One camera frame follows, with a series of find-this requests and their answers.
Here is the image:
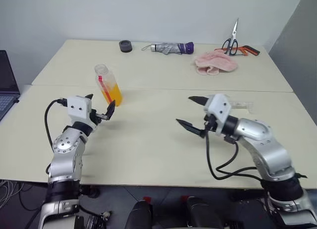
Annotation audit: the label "clear orange juice bottle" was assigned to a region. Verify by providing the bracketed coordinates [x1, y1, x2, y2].
[94, 63, 123, 107]

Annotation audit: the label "white floor cable bundle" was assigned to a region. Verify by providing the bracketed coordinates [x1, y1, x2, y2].
[0, 180, 25, 210]

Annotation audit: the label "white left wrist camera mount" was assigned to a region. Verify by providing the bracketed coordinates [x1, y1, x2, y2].
[66, 95, 99, 132]

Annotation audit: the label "black floor cable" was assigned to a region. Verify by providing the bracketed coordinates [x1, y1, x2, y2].
[19, 185, 49, 213]

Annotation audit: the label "dark grey round cup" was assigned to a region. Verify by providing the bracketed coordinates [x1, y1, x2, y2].
[118, 39, 133, 53]

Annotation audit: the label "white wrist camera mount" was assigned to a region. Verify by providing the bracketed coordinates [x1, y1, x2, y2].
[203, 93, 232, 136]
[66, 95, 99, 132]

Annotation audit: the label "dark laptop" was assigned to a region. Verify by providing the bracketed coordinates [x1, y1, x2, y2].
[0, 50, 21, 122]

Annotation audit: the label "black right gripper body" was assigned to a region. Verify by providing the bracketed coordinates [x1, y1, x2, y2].
[203, 113, 219, 138]

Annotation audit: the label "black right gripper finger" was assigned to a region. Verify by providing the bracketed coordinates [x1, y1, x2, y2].
[175, 118, 207, 138]
[188, 95, 210, 107]

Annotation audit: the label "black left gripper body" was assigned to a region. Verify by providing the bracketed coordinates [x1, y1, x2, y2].
[89, 109, 111, 123]

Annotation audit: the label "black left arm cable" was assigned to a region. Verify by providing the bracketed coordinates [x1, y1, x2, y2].
[44, 98, 69, 151]

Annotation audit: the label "black handled kitchen scissors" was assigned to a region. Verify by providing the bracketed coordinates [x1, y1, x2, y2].
[221, 17, 240, 57]

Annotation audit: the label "pink fluffy towel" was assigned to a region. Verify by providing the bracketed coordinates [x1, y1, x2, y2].
[193, 50, 239, 76]

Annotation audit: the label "folded grey purple umbrella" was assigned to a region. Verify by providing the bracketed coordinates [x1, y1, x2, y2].
[141, 41, 195, 56]

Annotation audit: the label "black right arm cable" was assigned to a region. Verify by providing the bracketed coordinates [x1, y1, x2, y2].
[204, 129, 264, 181]

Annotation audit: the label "orange black hand saw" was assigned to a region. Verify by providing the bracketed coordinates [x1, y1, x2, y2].
[213, 45, 261, 57]

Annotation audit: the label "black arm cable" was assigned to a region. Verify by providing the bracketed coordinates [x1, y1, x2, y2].
[204, 129, 264, 181]
[44, 98, 69, 151]

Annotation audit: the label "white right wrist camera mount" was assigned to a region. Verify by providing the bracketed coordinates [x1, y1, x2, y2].
[203, 93, 232, 136]

